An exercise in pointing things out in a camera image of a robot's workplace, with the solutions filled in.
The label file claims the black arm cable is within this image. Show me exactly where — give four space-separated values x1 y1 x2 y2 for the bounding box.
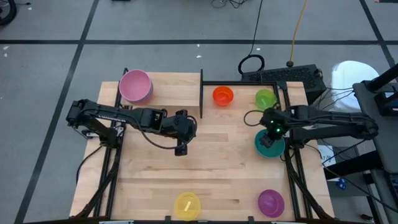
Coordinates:
135 114 198 151
243 108 266 128

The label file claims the large teal plastic bowl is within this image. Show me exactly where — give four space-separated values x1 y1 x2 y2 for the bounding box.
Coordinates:
254 128 286 159

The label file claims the black metal table frame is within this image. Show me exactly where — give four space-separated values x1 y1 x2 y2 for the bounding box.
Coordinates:
68 67 336 224

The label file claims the large pink plastic bowl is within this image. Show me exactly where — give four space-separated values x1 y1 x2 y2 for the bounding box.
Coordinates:
119 69 153 104

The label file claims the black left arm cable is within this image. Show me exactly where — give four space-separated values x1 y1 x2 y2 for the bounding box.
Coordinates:
135 114 198 151

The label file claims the black computer case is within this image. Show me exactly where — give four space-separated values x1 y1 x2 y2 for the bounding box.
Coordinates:
241 64 327 105

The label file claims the small orange translucent bowl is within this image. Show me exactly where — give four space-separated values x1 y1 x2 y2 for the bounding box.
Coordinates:
212 86 234 107

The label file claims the black cable bundle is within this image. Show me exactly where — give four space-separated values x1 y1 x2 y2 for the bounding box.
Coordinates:
210 0 249 9

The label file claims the small green translucent bowl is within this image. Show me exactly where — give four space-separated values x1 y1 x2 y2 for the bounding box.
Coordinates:
254 89 277 110

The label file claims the white paper sheet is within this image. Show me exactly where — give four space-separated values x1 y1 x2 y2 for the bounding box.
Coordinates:
318 146 336 167

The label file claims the black box device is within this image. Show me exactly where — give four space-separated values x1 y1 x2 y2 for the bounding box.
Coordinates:
374 91 398 116

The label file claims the yellow extension cable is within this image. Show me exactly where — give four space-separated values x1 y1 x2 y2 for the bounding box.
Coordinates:
285 0 309 68

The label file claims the small purple translucent bowl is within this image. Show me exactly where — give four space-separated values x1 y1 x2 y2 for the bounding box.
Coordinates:
257 189 285 218

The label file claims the black coiled floor cable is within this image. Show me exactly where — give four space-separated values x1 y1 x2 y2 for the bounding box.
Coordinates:
238 0 266 75

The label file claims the small yellow translucent bowl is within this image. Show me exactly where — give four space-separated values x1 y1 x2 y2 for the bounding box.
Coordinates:
174 192 202 222

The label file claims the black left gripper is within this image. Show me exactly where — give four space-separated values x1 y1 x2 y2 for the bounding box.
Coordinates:
161 109 198 157

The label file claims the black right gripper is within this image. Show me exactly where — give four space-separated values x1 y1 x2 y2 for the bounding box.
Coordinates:
260 108 290 149

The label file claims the black wheel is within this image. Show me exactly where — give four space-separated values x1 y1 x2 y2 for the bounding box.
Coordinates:
0 0 18 26

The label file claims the grey cart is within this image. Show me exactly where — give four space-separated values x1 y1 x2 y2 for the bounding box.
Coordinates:
323 63 398 224

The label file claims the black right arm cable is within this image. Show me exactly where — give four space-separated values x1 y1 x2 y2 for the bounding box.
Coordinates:
243 108 266 128

